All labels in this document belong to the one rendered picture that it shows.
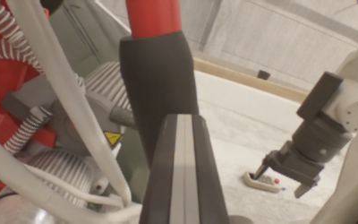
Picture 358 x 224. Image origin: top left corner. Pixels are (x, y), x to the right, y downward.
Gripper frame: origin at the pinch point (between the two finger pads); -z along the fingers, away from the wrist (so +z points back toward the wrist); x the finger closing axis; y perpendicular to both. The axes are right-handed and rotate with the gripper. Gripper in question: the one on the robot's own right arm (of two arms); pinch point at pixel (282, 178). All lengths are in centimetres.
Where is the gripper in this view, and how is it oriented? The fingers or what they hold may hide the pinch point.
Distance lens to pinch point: 56.8
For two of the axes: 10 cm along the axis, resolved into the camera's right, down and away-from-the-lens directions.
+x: -9.0, -4.1, 1.3
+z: 2.8, -8.0, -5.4
